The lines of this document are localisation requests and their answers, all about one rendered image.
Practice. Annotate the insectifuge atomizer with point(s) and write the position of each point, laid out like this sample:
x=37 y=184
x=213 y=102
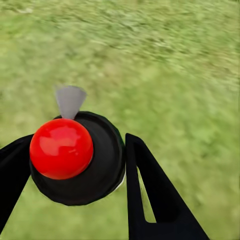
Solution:
x=79 y=157

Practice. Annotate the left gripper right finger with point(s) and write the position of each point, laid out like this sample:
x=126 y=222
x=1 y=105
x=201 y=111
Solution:
x=174 y=219

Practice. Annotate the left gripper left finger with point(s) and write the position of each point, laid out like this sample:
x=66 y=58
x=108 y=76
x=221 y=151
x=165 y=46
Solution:
x=14 y=174

